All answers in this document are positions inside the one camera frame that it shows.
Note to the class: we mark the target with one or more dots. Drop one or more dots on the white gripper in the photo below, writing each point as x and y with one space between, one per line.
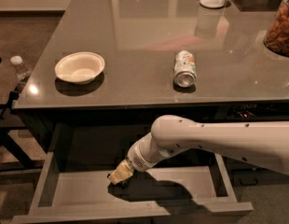
135 160

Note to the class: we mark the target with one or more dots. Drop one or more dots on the black rxbar chocolate bar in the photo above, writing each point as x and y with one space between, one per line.
123 183

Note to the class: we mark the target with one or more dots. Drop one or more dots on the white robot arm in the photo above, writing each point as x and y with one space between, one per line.
262 144

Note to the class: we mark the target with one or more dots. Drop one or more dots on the open grey top drawer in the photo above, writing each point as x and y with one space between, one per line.
73 188

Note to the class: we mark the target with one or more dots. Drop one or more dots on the dark side drawer cabinet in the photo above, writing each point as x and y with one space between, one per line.
240 172

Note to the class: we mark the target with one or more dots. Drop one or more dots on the white paper bowl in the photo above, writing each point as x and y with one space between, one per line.
79 68

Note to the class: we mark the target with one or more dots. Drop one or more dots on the dark side table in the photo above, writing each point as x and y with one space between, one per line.
9 120

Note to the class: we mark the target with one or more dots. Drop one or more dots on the white soda can lying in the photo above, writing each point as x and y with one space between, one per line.
184 71

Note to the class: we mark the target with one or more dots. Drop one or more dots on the clear plastic water bottle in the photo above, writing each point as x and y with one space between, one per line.
22 71

